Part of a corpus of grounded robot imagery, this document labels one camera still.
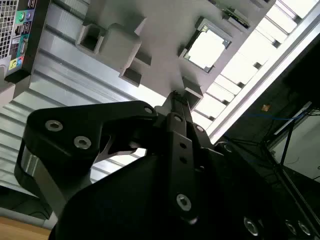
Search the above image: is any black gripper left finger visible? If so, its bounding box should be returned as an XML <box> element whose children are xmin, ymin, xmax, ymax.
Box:
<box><xmin>14</xmin><ymin>91</ymin><xmax>201</xmax><ymax>226</ymax></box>

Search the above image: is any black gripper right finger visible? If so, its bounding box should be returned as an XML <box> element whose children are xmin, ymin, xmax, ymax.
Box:
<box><xmin>178</xmin><ymin>93</ymin><xmax>320</xmax><ymax>240</ymax></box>

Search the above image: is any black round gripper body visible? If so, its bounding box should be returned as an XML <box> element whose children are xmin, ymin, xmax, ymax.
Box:
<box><xmin>48</xmin><ymin>152</ymin><xmax>242</xmax><ymax>240</ymax></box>

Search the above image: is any silver green CPU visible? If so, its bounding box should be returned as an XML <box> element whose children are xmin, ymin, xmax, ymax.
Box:
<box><xmin>178</xmin><ymin>16</ymin><xmax>233</xmax><ymax>74</ymax></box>

